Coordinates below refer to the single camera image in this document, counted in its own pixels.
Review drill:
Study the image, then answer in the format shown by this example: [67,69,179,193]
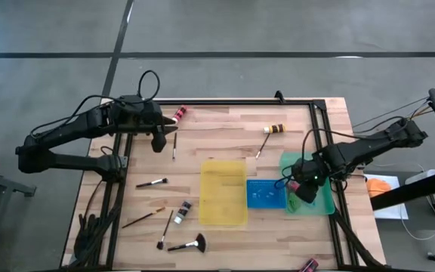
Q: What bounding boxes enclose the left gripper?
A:
[125,96,179,135]

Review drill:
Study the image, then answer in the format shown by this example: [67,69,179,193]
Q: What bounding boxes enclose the brown-handled brush white tip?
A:
[255,132,272,159]

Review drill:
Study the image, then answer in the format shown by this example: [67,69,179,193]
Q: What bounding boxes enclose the yellow brown striped paint tube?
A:
[263,123,287,135]

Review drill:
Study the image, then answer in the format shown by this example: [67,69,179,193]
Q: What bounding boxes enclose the black white striped paint tube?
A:
[174,199,193,225]

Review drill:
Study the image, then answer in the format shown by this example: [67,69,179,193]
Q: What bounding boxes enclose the long brown-handled paint brush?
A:
[122,206,166,230]

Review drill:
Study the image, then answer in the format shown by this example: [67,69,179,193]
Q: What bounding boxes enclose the fan paint brush black handle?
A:
[167,233,207,253]

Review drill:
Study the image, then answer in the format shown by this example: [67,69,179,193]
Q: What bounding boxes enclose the green paint tube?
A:
[285,192,302,213]

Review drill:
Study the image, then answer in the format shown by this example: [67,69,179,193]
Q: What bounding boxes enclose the red black striped paint tube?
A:
[298,258,319,272]

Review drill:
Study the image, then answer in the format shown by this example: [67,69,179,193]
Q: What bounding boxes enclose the dark-bristled round paint brush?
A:
[156,210,174,251]

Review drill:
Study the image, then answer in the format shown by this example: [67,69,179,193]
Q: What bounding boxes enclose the green translucent plastic bin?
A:
[279,152,335,216]

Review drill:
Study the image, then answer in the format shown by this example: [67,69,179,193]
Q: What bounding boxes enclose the blue perforated plastic basket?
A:
[245,178,288,209]

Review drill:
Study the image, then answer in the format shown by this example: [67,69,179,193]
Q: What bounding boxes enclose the orange cloth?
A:
[366,178,392,198]

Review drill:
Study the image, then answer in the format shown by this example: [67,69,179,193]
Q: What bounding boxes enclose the yellow translucent plastic bin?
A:
[198,159,248,227]

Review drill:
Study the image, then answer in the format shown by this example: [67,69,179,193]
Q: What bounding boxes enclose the white paper sheet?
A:
[363,172,410,221]

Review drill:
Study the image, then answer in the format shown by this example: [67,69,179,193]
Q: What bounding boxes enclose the white device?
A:
[405,168,435,186]

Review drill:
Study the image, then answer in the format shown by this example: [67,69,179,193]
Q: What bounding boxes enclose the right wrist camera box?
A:
[295,181,319,205]

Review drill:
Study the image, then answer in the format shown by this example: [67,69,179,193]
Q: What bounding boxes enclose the right arm black cables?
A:
[302,96,433,152]

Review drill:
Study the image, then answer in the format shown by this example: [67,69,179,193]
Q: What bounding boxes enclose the black-handled brush white bristles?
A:
[135,178,168,189]

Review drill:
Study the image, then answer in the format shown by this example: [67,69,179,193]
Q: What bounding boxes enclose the black cable bundle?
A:
[72,177,124,267]

